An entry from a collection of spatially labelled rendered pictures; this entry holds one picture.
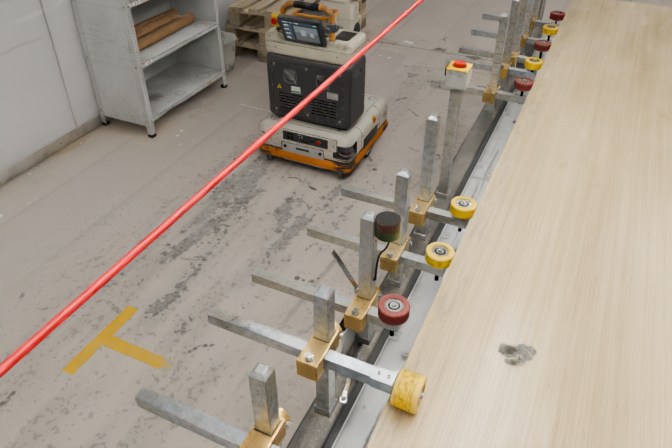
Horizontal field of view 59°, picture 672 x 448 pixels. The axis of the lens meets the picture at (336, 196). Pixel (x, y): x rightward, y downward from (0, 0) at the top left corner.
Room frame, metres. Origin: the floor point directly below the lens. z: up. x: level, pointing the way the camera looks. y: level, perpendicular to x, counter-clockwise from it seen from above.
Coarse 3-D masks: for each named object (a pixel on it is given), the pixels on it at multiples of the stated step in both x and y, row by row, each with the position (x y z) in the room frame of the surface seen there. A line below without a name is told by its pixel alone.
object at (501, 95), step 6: (432, 78) 2.57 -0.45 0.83; (432, 84) 2.54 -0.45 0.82; (438, 84) 2.53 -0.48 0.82; (444, 84) 2.52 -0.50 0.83; (468, 90) 2.47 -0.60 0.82; (474, 90) 2.46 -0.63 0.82; (480, 90) 2.45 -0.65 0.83; (498, 90) 2.44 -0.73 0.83; (498, 96) 2.41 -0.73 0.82; (504, 96) 2.40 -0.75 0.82; (510, 96) 2.39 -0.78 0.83; (516, 96) 2.38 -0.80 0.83; (522, 96) 2.38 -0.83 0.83; (516, 102) 2.38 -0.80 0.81; (522, 102) 2.37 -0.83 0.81
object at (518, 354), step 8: (504, 344) 0.92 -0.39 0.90; (520, 344) 0.92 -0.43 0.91; (504, 352) 0.90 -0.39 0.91; (512, 352) 0.90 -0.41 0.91; (520, 352) 0.89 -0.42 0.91; (528, 352) 0.89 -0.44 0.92; (536, 352) 0.90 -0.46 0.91; (504, 360) 0.88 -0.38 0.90; (512, 360) 0.87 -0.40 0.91; (520, 360) 0.87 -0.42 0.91; (528, 360) 0.88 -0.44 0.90
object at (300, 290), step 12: (252, 276) 1.21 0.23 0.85; (264, 276) 1.20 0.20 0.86; (276, 276) 1.20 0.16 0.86; (276, 288) 1.18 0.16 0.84; (288, 288) 1.16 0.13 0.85; (300, 288) 1.15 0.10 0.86; (312, 288) 1.15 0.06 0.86; (312, 300) 1.13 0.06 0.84; (336, 300) 1.11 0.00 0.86; (348, 300) 1.11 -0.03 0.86; (372, 312) 1.07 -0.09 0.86; (384, 324) 1.04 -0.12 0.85
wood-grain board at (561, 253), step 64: (576, 0) 3.53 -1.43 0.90; (576, 64) 2.58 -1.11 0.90; (640, 64) 2.58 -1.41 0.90; (576, 128) 1.97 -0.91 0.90; (640, 128) 1.97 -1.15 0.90; (512, 192) 1.55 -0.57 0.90; (576, 192) 1.55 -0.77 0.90; (640, 192) 1.55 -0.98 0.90; (512, 256) 1.24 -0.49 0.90; (576, 256) 1.24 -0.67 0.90; (640, 256) 1.24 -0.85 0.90; (448, 320) 1.00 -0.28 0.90; (512, 320) 1.00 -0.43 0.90; (576, 320) 1.00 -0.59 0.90; (640, 320) 1.00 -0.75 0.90; (448, 384) 0.81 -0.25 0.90; (512, 384) 0.81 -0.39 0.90; (576, 384) 0.81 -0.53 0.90; (640, 384) 0.81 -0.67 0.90
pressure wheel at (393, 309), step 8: (384, 296) 1.08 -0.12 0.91; (392, 296) 1.08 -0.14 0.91; (400, 296) 1.08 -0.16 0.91; (384, 304) 1.05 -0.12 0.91; (392, 304) 1.04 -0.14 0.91; (400, 304) 1.05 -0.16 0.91; (408, 304) 1.05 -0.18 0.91; (384, 312) 1.02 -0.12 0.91; (392, 312) 1.02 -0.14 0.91; (400, 312) 1.02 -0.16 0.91; (408, 312) 1.03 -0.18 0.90; (384, 320) 1.02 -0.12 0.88; (392, 320) 1.01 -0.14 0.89; (400, 320) 1.01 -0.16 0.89
